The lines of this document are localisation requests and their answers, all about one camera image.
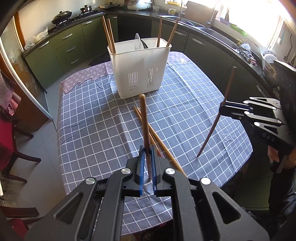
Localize white rice cooker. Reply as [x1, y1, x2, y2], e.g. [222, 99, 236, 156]
[127, 0, 152, 11]

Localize person's right hand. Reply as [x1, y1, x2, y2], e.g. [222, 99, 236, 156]
[267, 146, 280, 164]

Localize steel kitchen faucet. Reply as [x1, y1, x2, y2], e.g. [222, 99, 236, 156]
[206, 7, 218, 29]

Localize white plastic bag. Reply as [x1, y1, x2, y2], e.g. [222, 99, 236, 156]
[24, 26, 48, 50]

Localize wooden cutting board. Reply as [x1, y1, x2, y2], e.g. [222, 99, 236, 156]
[185, 1, 212, 25]

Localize green lower cabinets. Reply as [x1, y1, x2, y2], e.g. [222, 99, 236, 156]
[22, 11, 285, 209]

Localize black frying pan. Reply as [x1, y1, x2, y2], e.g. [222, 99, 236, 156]
[98, 2, 120, 11]

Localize crumpled dish rag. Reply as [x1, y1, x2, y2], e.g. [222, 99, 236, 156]
[237, 43, 257, 66]

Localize gas stove top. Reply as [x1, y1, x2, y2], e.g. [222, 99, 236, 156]
[52, 11, 105, 28]

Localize steel double sink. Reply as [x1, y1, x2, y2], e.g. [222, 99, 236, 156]
[151, 15, 238, 55]

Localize brown wooden chopstick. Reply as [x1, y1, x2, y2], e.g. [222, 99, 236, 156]
[166, 18, 180, 47]
[134, 106, 162, 157]
[101, 16, 113, 53]
[157, 16, 163, 48]
[135, 106, 187, 178]
[107, 19, 116, 54]
[139, 94, 152, 180]
[197, 66, 237, 158]

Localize red checked apron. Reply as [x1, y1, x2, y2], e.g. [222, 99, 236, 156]
[1, 70, 22, 117]

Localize small black pot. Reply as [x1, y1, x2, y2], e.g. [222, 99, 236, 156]
[80, 4, 92, 14]

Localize white plastic utensil holder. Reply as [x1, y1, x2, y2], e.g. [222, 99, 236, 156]
[107, 38, 171, 99]

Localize black wok with lid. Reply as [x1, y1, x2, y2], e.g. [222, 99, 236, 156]
[52, 11, 72, 25]

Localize red wooden chair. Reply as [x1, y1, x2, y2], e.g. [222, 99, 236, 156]
[1, 116, 42, 184]

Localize blue checked tablecloth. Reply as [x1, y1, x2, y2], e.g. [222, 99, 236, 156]
[56, 51, 254, 236]

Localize white dish rack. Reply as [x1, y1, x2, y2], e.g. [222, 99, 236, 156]
[260, 50, 279, 88]

